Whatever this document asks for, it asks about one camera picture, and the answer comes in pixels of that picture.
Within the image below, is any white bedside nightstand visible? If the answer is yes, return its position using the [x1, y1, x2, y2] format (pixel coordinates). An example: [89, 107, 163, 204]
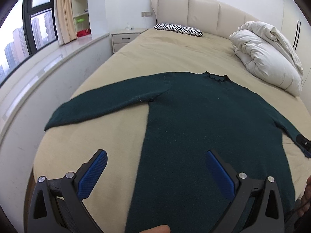
[111, 28, 148, 53]

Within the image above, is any beige curtain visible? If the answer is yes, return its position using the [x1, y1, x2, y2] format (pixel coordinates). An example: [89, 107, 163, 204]
[54, 0, 76, 45]

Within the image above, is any white folded duvet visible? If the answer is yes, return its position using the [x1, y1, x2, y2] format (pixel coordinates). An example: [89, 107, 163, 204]
[229, 21, 304, 97]

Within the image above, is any beige bed with sheet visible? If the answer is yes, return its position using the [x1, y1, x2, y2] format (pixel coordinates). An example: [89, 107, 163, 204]
[34, 30, 310, 232]

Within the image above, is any white wardrobe with handles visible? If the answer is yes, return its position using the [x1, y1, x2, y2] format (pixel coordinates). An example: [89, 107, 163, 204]
[281, 0, 310, 80]

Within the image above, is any left hand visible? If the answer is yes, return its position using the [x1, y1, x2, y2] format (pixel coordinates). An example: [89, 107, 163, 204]
[140, 225, 171, 233]

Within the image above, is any green stool on shelf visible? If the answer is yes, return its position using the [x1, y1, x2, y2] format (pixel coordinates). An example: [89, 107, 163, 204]
[76, 18, 88, 32]

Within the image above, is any right hand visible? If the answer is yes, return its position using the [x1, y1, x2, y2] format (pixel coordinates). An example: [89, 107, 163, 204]
[297, 176, 311, 217]

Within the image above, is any red box on shelf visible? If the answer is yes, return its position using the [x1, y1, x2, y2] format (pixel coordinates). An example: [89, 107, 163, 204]
[76, 28, 91, 37]

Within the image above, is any zebra print pillow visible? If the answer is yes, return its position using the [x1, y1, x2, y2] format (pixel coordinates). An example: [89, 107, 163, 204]
[153, 23, 203, 37]

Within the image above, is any wall switch panel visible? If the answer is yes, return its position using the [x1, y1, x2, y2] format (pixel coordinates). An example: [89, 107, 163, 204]
[141, 12, 153, 17]

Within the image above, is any cream padded headboard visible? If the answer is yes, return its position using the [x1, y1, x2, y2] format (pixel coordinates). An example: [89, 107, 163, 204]
[151, 0, 258, 39]

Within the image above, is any dark green knit sweater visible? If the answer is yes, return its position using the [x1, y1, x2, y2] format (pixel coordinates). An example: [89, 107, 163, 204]
[45, 72, 299, 232]

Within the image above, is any black framed window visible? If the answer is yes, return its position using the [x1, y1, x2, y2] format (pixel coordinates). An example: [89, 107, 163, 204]
[1, 0, 58, 85]

